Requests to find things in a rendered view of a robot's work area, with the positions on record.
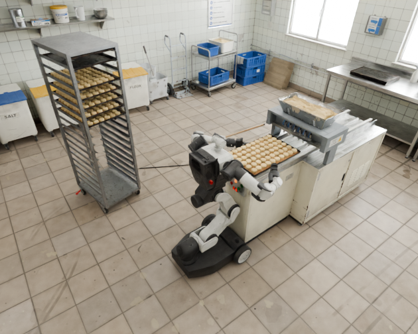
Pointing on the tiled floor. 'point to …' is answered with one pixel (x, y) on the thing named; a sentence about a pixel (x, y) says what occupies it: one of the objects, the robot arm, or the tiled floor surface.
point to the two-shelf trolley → (217, 66)
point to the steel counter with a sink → (408, 136)
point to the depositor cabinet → (334, 171)
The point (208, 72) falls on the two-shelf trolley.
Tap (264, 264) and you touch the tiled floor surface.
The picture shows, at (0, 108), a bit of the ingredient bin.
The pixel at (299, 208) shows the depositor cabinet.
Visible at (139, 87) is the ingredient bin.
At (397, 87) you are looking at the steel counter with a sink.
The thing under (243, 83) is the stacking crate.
